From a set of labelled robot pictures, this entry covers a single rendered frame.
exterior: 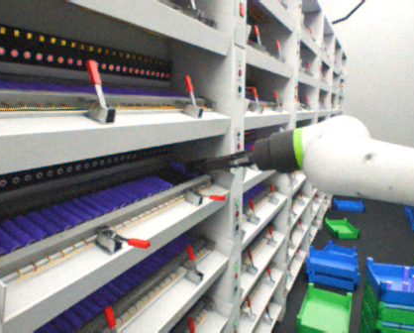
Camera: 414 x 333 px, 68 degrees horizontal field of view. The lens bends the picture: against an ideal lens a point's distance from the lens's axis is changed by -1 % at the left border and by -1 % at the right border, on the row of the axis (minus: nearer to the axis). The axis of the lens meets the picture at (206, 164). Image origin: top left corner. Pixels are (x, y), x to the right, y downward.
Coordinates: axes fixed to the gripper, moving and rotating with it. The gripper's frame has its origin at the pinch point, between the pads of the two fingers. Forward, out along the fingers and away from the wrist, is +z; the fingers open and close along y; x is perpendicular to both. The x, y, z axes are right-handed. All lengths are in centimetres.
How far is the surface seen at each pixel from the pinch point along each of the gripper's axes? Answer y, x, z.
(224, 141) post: 6.9, 4.9, -5.1
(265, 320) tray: 60, -84, 18
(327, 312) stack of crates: 72, -85, -9
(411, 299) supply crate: 56, -66, -43
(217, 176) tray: 6.6, -4.5, -1.0
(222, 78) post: 6.9, 21.1, -8.2
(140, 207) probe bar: -25.3, -4.0, -0.5
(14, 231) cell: -45.5, -1.2, 4.9
